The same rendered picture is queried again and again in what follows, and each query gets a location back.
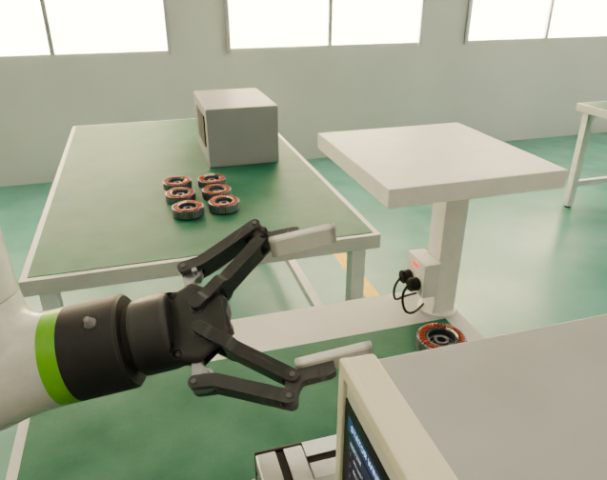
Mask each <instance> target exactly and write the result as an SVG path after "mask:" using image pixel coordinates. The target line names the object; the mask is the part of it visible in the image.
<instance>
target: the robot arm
mask: <svg viewBox="0 0 607 480"><path fill-rule="evenodd" d="M335 242H336V233H335V225H334V223H333V222H332V223H328V224H323V225H319V226H315V227H310V228H306V229H303V230H300V229H299V227H289V228H285V229H281V230H274V231H268V229H267V228H266V227H264V226H263V227H262V225H261V224H260V221H259V220H258V219H252V220H251V221H249V222H248V223H246V224H245V225H243V226H242V227H240V228H239V229H237V230H235V231H234V232H233V233H231V234H230V235H228V236H227V237H225V238H224V239H222V240H221V241H219V242H218V243H216V244H215V245H213V246H212V247H210V248H209V249H207V250H206V251H204V252H203V253H201V254H200V255H198V256H196V257H194V258H191V259H188V260H185V261H182V262H180V263H179V264H178V265H177V269H178V271H179V272H180V274H181V276H182V279H183V283H184V288H182V289H181V290H178V291H176V292H160V293H157V294H152V295H148V296H144V297H140V298H136V299H132V300H131V299H130V298H129V297H128V296H126V295H125V294H123V293H118V294H115V295H110V296H106V297H102V298H98V299H93V300H90V301H86V302H82V303H77V304H73V305H69V306H66V307H61V308H57V309H53V310H45V311H39V312H37V311H33V310H31V309H30V308H29V307H28V306H27V303H26V301H25V299H24V297H23V294H22V292H21V290H20V289H19V286H18V283H17V280H16V278H15V275H14V272H13V269H12V266H11V263H10V258H9V255H8V251H7V248H6V245H5V241H4V237H3V234H2V231H1V228H0V431H1V430H6V429H8V428H10V427H12V426H14V425H16V424H18V423H20V422H22V421H24V420H26V419H28V418H30V417H33V416H34V415H37V414H39V413H42V412H45V411H47V410H53V409H56V408H59V407H63V406H67V405H70V404H74V403H78V402H82V401H86V400H90V399H94V398H98V397H102V396H106V395H110V394H114V393H118V392H121V391H126V390H133V389H137V388H140V387H141V386H142V384H143V383H144V381H145V379H146V376H147V375H148V376H150V375H154V374H157V373H161V372H166V371H170V370H177V369H180V368H182V367H184V366H192V376H190V377H189V379H188V382H187V383H188V386H189V387H190V389H191V390H192V391H193V392H194V394H195V395H196V396H198V397H202V396H210V395H217V394H220V395H224V396H228V397H232V398H236V399H240V400H245V401H249V402H253V403H257V404H261V405H265V406H270V407H274V408H278V409H283V410H289V411H294V410H297V409H298V407H299V403H298V401H299V394H300V392H301V391H302V388H304V387H305V386H308V385H311V384H316V383H320V382H324V381H328V380H332V379H334V378H335V377H336V369H338V368H339V360H340V359H341V358H351V357H356V356H360V355H365V354H373V345H372V342H371V341H370V340H369V341H365V342H361V343H357V344H352V345H349V346H345V347H341V348H337V349H333V350H326V351H322V352H318V353H314V354H310V355H306V356H302V357H298V358H295V360H294V363H295V366H296V368H294V367H291V366H289V365H287V364H285V363H283V362H281V361H279V360H277V359H275V358H273V357H271V356H270V355H268V354H265V353H263V352H261V351H259V350H256V349H254V348H252V347H250V346H248V345H246V344H244V343H242V342H240V341H238V340H236V339H235V338H234V337H233V335H234V329H233V324H232V322H231V316H232V311H231V306H230V304H229V302H228V301H229V300H230V299H231V298H232V296H233V292H234V291H235V290H236V288H237V287H238V286H239V285H240V284H241V283H242V282H243V281H244V280H245V279H246V277H247V276H248V275H249V274H250V273H251V272H252V271H253V270H254V269H255V268H256V266H257V265H258V264H259V263H260V262H261V261H262V260H263V259H264V258H265V257H266V255H267V254H268V253H269V252H270V251H272V254H273V257H277V256H281V255H286V254H290V253H294V252H298V251H303V250H309V249H313V248H318V247H322V246H326V245H330V244H333V243H335ZM230 261H232V262H231V263H230V264H229V265H228V266H227V267H226V268H225V269H224V270H223V271H222V272H221V273H220V274H216V275H215V276H214V277H213V278H212V279H211V280H210V281H209V282H208V284H207V285H206V286H205V287H204V288H203V287H201V286H198V285H197V284H200V283H202V281H203V279H204V278H205V277H207V276H209V275H211V274H213V273H214V272H216V271H217V270H219V269H220V268H222V267H223V266H225V265H226V264H227V263H229V262H230ZM217 354H219V355H221V356H223V357H225V358H227V359H229V360H231V361H234V362H237V363H239V364H241V365H243V366H245V367H247V368H249V369H251V370H254V371H256V372H258V373H260V374H263V375H265V376H267V377H269V378H271V379H273V380H274V381H276V382H278V383H280V384H282V385H284V386H285V388H283V387H278V386H275V385H270V384H266V383H261V382H256V381H253V380H248V379H244V378H239V377H235V376H230V375H227V374H222V373H214V372H213V370H212V369H209V368H205V366H206V365H207V364H209V363H210V361H211V360H212V359H213V358H214V357H215V356H216V355H217Z"/></svg>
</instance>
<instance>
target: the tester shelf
mask: <svg viewBox="0 0 607 480"><path fill-rule="evenodd" d="M335 456H336V435H331V436H327V437H323V438H318V439H314V440H311V441H307V442H302V443H301V442H299V443H294V444H290V445H287V446H282V447H278V448H274V449H269V450H263V451H258V452H255V453H254V461H255V479H256V480H335Z"/></svg>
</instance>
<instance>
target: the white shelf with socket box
mask: <svg viewBox="0 0 607 480"><path fill-rule="evenodd" d="M318 148H319V149H320V150H321V151H322V152H323V153H325V154H326V155H327V156H328V157H329V158H330V159H331V160H333V161H334V162H335V163H336V164H337V165H338V166H339V167H340V168H342V169H343V170H344V171H345V172H346V173H348V174H349V175H350V176H351V177H352V178H353V179H354V180H355V181H356V182H357V183H358V184H359V185H360V186H362V187H363V188H364V189H365V190H366V191H367V192H369V193H370V194H371V195H372V196H373V197H374V198H375V199H377V200H378V201H379V202H380V203H381V204H382V205H383V206H385V207H386V208H387V209H393V208H402V207H409V206H417V205H426V204H433V210H432V219H431V227H430V236H429V244H428V251H426V250H425V249H417V250H409V252H408V263H407V269H406V270H401V271H400V272H399V278H398V279H397V280H396V281H395V285H394V289H393V298H394V300H399V299H401V304H402V308H403V309H404V311H405V312H406V313H408V314H413V313H415V312H417V311H418V310H419V311H420V312H422V313H423V314H425V315H426V316H429V317H432V318H436V319H444V318H446V319H447V318H451V317H453V316H455V315H456V312H457V305H456V303H455V293H456V286H457V279H458V274H459V267H460V260H461V253H462V247H463V240H464V233H465V227H466V220H467V214H468V208H469V201H470V199H474V198H481V197H489V196H497V195H505V194H513V193H521V192H529V191H537V190H552V189H560V188H564V187H565V183H566V179H567V174H568V170H566V169H564V168H563V167H560V166H558V165H556V164H553V163H551V162H549V161H546V160H544V159H542V158H539V157H537V156H535V155H532V154H531V153H529V152H526V151H524V150H520V149H518V148H516V147H513V146H511V145H509V144H506V143H504V142H502V141H499V140H497V139H495V138H493V137H491V136H489V135H486V134H484V133H482V132H479V131H477V130H474V129H471V128H469V127H467V126H464V125H462V124H460V123H445V124H432V125H420V126H408V127H395V128H384V129H371V130H347V131H335V132H322V133H319V134H318ZM399 281H400V282H401V283H403V284H405V283H406V287H405V288H404V290H403V292H402V295H401V296H400V297H397V298H396V297H395V288H396V285H397V283H398V282H399ZM406 289H408V290H409V291H415V292H412V293H409V294H405V291H406ZM404 294H405V295H404ZM414 294H418V295H419V296H420V297H421V298H420V299H419V300H418V302H417V309H416V310H413V311H407V310H406V309H405V305H404V297H407V296H411V295H414Z"/></svg>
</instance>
